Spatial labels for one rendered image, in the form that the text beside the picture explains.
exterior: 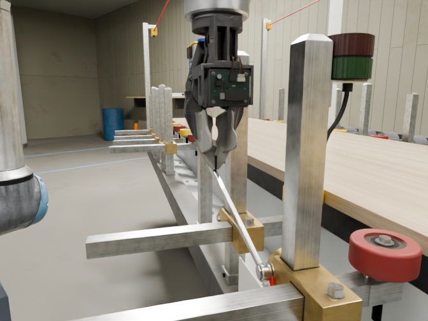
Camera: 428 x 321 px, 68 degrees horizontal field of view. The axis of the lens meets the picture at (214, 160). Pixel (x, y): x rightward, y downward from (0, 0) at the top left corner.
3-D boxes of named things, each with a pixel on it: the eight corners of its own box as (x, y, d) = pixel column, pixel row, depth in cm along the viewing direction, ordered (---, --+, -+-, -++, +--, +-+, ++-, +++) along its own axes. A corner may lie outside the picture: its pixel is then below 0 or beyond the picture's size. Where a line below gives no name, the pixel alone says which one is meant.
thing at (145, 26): (148, 142, 282) (142, 21, 263) (147, 140, 291) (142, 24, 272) (160, 141, 285) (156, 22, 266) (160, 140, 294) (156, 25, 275)
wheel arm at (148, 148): (109, 155, 148) (109, 146, 147) (109, 154, 151) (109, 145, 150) (200, 151, 159) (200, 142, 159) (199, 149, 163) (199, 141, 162)
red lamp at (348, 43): (340, 53, 34) (341, 32, 34) (309, 60, 40) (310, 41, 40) (385, 55, 36) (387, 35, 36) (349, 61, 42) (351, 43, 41)
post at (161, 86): (161, 169, 185) (158, 83, 176) (160, 167, 188) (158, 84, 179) (167, 168, 186) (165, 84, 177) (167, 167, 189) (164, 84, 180)
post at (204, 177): (199, 234, 91) (197, 71, 82) (195, 228, 95) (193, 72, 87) (214, 232, 92) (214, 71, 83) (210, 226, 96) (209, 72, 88)
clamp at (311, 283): (320, 350, 34) (322, 307, 33) (265, 281, 46) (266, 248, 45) (364, 339, 35) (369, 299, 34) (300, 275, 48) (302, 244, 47)
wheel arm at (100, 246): (86, 265, 54) (84, 241, 53) (88, 255, 57) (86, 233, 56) (313, 235, 65) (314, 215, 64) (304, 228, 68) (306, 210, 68)
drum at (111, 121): (128, 139, 849) (127, 107, 833) (109, 141, 812) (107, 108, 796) (118, 137, 888) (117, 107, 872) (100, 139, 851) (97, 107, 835)
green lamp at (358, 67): (338, 77, 35) (339, 56, 34) (308, 80, 41) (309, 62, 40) (383, 78, 37) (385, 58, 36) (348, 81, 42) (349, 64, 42)
